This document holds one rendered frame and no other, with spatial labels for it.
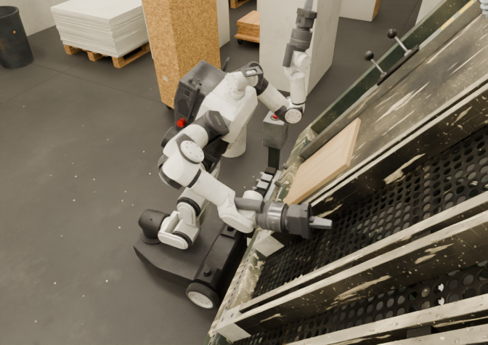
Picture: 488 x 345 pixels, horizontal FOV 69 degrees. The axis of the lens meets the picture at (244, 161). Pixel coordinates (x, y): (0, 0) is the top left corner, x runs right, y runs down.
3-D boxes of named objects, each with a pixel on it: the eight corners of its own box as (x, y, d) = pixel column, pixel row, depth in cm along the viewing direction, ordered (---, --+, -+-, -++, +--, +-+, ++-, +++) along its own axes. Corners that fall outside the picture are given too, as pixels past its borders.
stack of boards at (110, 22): (172, 3, 657) (166, -35, 616) (220, 11, 619) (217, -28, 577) (65, 54, 495) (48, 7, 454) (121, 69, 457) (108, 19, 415)
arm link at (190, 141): (168, 136, 98) (196, 115, 118) (144, 165, 103) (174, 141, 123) (199, 163, 99) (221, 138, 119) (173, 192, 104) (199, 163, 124)
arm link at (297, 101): (306, 85, 156) (307, 120, 168) (304, 74, 163) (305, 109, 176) (282, 87, 157) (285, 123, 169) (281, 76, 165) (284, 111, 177)
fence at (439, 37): (308, 153, 185) (302, 149, 184) (484, 3, 118) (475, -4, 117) (306, 159, 181) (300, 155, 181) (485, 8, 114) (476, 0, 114)
